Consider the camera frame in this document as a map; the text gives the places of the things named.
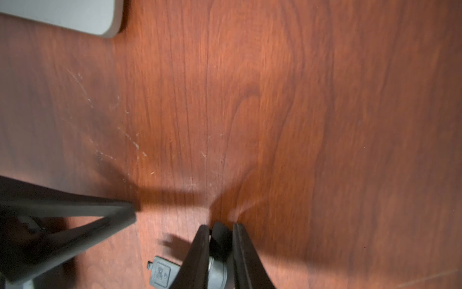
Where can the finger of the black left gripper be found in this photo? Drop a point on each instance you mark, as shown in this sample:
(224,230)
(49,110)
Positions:
(24,255)

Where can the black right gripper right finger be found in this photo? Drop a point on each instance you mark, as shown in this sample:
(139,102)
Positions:
(249,270)

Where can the black wireless mouse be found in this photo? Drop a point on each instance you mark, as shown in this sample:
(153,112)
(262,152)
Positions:
(220,274)

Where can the silver laptop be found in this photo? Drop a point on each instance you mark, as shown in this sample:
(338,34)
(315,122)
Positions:
(99,18)

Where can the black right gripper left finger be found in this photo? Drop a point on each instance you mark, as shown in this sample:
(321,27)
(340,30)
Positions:
(193,273)

